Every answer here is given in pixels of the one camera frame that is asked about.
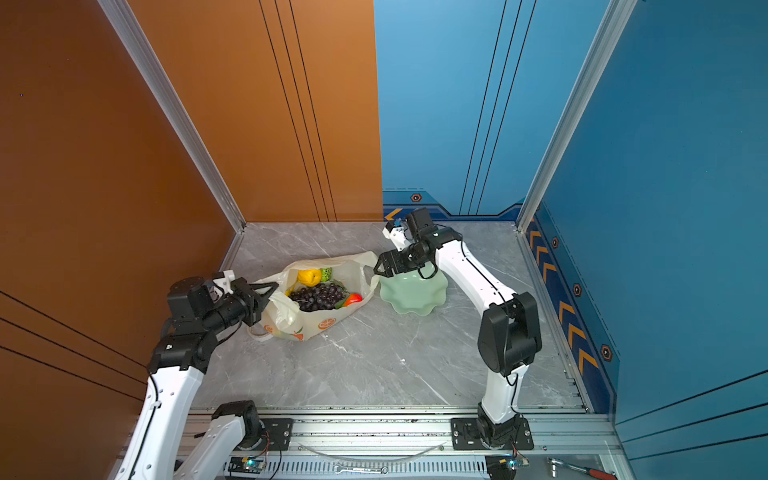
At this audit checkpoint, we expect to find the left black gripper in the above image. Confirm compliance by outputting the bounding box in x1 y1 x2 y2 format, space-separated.
203 280 278 338

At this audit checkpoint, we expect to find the cream plastic bag orange print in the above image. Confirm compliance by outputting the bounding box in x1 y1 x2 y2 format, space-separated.
260 251 379 342

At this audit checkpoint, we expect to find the yellow lemon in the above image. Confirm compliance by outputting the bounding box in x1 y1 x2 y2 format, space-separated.
297 269 324 287

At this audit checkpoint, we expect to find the red orange mango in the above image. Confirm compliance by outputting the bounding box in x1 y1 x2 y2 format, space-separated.
343 293 363 306

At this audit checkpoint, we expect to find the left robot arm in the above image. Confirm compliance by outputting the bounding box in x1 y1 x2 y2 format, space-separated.
116 271 278 479

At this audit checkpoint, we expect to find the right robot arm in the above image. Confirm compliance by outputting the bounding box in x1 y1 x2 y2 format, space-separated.
374 208 543 451

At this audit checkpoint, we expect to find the light green fruit plate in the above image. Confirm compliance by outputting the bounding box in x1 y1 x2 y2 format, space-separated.
379 272 448 316

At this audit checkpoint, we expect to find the green circuit board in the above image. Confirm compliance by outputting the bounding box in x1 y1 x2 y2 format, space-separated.
226 456 267 477

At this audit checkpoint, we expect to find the silver wrench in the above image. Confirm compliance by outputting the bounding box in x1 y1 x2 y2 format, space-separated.
334 465 389 475

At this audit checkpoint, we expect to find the small right circuit board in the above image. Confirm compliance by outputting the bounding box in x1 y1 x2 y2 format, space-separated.
485 455 530 480

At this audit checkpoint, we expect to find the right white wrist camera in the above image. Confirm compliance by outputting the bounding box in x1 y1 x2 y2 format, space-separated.
382 220 411 251

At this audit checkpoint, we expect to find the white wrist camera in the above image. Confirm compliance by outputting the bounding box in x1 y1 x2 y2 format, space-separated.
382 220 411 251
212 270 236 297

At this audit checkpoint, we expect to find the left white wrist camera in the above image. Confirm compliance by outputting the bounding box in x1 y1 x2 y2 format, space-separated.
212 270 236 297

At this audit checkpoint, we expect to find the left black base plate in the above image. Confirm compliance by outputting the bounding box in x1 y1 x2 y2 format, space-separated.
235 418 294 453

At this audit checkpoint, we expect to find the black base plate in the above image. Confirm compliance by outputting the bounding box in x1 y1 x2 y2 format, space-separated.
235 418 294 453
450 415 535 451

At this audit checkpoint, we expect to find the aluminium rail frame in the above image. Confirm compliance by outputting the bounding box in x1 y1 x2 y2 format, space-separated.
107 403 631 480

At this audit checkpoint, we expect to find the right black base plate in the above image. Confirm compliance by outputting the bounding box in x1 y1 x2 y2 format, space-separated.
450 415 535 451

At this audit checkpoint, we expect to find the red handled tool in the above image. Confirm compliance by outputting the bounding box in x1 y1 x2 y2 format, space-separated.
547 457 617 480

